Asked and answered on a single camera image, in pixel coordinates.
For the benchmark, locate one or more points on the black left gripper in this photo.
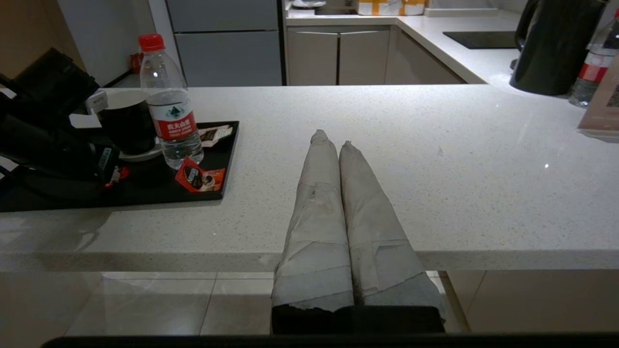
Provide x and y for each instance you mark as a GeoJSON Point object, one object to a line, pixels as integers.
{"type": "Point", "coordinates": [58, 150]}

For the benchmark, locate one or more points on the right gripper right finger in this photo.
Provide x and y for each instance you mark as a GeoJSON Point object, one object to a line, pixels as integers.
{"type": "Point", "coordinates": [382, 251]}

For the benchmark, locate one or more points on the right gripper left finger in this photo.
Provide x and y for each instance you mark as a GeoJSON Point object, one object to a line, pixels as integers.
{"type": "Point", "coordinates": [319, 232]}

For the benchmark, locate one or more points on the black rectangular serving tray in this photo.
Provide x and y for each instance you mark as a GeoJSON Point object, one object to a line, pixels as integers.
{"type": "Point", "coordinates": [159, 186]}

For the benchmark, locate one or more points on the clear water bottle red cap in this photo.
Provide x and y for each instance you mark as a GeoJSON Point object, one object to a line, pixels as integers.
{"type": "Point", "coordinates": [592, 70]}
{"type": "Point", "coordinates": [169, 116]}

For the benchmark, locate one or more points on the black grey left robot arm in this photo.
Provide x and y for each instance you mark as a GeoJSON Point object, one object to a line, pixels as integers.
{"type": "Point", "coordinates": [9, 154]}

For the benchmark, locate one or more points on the beige tea sachet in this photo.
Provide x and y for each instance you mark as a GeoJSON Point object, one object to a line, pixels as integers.
{"type": "Point", "coordinates": [215, 134]}

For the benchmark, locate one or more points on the black electric kettle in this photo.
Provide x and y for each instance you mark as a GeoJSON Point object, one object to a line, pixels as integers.
{"type": "Point", "coordinates": [556, 48]}

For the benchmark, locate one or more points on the black mug white inside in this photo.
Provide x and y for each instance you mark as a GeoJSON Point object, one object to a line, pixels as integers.
{"type": "Point", "coordinates": [130, 123]}

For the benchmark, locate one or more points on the white round saucer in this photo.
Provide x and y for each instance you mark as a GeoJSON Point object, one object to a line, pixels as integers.
{"type": "Point", "coordinates": [142, 154]}

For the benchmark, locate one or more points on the red bag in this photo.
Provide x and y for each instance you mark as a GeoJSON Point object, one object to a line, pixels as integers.
{"type": "Point", "coordinates": [136, 62]}

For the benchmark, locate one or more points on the brown wooden door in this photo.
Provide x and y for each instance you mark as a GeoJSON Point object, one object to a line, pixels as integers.
{"type": "Point", "coordinates": [29, 34]}

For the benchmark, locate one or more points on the grey cabinet door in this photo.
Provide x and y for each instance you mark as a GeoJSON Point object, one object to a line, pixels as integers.
{"type": "Point", "coordinates": [362, 58]}
{"type": "Point", "coordinates": [312, 58]}

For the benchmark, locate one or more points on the grey drawer cabinet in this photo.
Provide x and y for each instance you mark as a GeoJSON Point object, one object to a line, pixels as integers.
{"type": "Point", "coordinates": [418, 64]}

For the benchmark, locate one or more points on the grey tall refrigerator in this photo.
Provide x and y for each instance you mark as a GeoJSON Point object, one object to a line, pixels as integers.
{"type": "Point", "coordinates": [225, 48]}

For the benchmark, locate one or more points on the dark kitchen sink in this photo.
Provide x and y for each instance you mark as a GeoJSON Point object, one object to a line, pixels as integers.
{"type": "Point", "coordinates": [336, 10]}

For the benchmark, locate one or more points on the large yellow white box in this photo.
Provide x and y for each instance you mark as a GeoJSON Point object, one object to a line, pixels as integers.
{"type": "Point", "coordinates": [379, 7]}

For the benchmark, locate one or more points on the black induction cooktop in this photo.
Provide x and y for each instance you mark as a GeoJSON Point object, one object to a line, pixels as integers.
{"type": "Point", "coordinates": [481, 39]}

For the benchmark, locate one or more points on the small yellow white box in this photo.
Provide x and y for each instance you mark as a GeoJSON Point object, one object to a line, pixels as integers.
{"type": "Point", "coordinates": [414, 7]}

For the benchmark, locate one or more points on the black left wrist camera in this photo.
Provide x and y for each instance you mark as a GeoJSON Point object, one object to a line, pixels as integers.
{"type": "Point", "coordinates": [55, 79]}

